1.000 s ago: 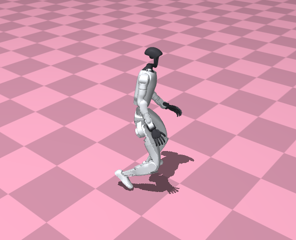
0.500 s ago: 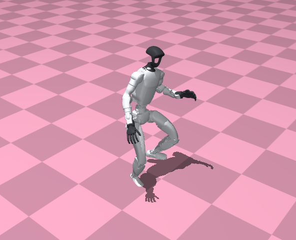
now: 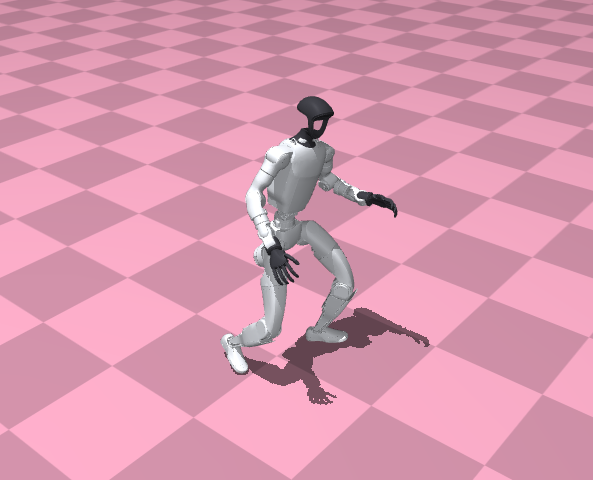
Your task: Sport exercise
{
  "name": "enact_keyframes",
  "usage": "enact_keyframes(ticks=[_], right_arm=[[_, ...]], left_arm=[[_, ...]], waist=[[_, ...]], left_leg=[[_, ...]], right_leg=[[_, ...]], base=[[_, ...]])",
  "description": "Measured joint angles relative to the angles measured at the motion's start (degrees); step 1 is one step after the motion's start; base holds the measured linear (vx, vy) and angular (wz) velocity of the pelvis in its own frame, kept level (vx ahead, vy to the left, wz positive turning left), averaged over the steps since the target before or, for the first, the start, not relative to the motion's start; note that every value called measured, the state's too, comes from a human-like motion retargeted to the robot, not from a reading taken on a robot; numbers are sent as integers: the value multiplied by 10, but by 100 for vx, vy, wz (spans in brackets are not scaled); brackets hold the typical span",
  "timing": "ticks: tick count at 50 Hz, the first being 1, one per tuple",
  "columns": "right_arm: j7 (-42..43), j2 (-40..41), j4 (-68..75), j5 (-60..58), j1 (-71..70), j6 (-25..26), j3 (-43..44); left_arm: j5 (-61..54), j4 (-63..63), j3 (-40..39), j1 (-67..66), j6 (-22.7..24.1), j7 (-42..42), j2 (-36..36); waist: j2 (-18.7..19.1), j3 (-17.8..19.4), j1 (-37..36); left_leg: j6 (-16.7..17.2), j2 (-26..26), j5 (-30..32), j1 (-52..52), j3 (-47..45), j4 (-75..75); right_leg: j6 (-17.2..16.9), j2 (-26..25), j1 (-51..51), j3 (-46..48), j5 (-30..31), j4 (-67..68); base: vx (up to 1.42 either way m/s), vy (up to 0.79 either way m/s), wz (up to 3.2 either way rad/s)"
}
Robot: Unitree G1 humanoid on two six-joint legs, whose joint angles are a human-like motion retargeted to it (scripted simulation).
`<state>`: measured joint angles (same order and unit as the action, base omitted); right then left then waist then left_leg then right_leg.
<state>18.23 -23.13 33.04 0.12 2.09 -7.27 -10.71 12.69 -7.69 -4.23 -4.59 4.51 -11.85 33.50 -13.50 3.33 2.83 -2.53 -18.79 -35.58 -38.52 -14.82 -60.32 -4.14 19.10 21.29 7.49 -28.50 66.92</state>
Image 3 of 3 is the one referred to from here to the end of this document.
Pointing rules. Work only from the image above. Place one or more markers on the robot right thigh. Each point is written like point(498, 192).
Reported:
point(274, 294)

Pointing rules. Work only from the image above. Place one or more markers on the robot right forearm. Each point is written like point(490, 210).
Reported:
point(259, 216)

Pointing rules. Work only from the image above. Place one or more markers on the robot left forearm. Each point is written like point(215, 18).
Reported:
point(348, 191)

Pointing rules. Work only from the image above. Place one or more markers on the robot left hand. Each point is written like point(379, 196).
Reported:
point(379, 200)

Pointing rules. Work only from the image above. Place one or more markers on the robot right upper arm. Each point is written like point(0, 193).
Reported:
point(276, 159)

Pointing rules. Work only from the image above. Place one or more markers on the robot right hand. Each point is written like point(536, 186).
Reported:
point(278, 260)

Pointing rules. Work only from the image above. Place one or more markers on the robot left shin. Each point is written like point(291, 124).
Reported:
point(332, 307)

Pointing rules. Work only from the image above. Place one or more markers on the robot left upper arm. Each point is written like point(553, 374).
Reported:
point(326, 178)

